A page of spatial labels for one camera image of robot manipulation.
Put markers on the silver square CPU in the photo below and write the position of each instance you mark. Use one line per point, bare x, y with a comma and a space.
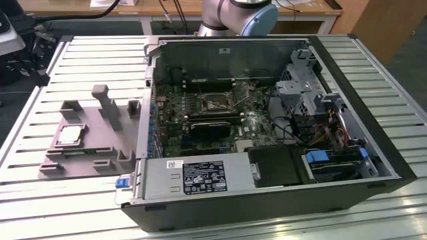
70, 135

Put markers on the silver power supply unit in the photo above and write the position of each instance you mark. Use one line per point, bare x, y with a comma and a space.
161, 172

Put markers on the CPU socket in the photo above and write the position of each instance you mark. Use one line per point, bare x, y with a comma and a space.
216, 103

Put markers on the black graphics card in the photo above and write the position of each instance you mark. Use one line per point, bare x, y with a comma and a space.
210, 130

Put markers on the wooden desk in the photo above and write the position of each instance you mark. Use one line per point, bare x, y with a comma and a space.
167, 11

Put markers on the black RAM stick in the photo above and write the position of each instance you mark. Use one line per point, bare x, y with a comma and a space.
214, 80
214, 115

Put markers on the hard disk in blue carrier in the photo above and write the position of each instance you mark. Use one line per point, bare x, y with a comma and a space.
317, 157

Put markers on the small silver heatsink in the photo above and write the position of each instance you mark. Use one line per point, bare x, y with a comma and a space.
246, 145

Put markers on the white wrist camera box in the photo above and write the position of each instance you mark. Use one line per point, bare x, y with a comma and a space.
11, 42

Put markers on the metal locking lever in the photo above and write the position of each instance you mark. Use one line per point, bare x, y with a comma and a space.
242, 100

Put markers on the black open PC case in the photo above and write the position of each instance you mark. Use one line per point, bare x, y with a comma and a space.
234, 215

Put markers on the grey parts rack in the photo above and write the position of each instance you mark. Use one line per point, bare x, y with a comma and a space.
97, 160

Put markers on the wooden cabinet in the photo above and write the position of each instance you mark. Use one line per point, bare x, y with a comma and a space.
384, 22

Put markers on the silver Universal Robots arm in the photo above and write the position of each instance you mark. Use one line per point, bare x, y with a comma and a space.
228, 15

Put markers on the grey metal drive cage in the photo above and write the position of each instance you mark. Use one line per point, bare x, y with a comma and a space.
294, 90

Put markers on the small blue plastic clip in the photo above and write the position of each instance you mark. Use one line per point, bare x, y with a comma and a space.
364, 153

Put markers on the green motherboard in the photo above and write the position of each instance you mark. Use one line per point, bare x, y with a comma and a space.
174, 140

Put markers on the green RAM stick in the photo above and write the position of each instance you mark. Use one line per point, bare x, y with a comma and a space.
87, 150

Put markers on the blue plastic case latch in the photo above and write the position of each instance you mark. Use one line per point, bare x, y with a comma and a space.
122, 182

